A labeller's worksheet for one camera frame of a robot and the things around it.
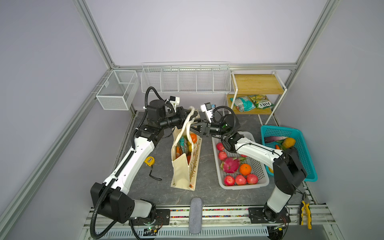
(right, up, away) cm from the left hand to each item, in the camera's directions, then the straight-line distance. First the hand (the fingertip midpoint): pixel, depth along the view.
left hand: (198, 115), depth 66 cm
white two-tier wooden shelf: (+45, +21, +25) cm, 55 cm away
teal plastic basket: (+46, -8, +33) cm, 57 cm away
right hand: (-6, -5, -1) cm, 8 cm away
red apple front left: (+17, -35, +14) cm, 41 cm away
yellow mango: (+58, -16, +29) cm, 67 cm away
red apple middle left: (+15, -23, +23) cm, 35 cm away
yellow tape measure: (-30, -26, +25) cm, 47 cm away
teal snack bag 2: (+30, +10, +33) cm, 46 cm away
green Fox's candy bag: (+43, +12, +34) cm, 56 cm away
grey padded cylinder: (-1, -48, +6) cm, 49 cm away
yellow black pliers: (+56, -45, +11) cm, 72 cm away
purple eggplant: (+50, -13, +33) cm, 61 cm away
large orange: (+27, -29, +18) cm, 44 cm away
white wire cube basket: (-53, +19, +32) cm, 65 cm away
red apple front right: (+29, -34, +14) cm, 47 cm away
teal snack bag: (-9, -15, +18) cm, 25 cm away
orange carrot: (+52, -19, +31) cm, 63 cm away
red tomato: (-4, -19, -3) cm, 19 cm away
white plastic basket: (+22, -31, +18) cm, 42 cm away
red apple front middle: (+23, -34, +14) cm, 43 cm away
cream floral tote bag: (-6, -18, -3) cm, 19 cm away
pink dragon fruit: (+18, -27, +16) cm, 36 cm away
